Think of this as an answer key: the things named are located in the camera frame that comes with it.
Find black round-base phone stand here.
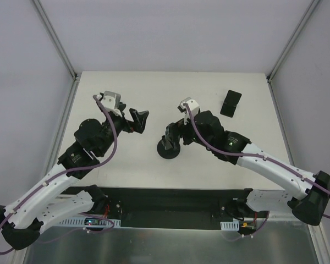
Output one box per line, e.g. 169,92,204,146
157,140,181,160

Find black folding phone stand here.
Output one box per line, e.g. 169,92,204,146
220,90,242,118

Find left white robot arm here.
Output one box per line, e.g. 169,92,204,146
0,104,149,255

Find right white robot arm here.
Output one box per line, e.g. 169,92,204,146
157,111,330,226

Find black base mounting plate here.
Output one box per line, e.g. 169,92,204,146
63,186,267,229

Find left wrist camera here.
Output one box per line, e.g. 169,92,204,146
98,91,122,117

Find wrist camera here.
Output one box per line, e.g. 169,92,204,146
178,97,200,125
98,91,122,117

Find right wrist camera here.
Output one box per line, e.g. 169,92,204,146
178,97,200,125

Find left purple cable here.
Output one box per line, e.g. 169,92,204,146
0,95,119,254

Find purple cable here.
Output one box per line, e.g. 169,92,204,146
183,103,330,223
0,95,119,254

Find right aluminium frame post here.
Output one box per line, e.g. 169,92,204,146
266,0,321,82

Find aluminium frame post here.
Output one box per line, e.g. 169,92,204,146
266,0,321,82
31,0,82,82

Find right white cable duct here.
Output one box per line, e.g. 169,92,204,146
220,221,240,232

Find white cable duct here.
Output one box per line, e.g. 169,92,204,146
220,221,240,232
55,216,121,228

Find left white cable duct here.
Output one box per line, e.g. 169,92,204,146
55,216,121,228

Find left aluminium frame post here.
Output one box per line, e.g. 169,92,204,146
31,0,82,82

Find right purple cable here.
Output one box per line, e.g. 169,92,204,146
183,103,330,223

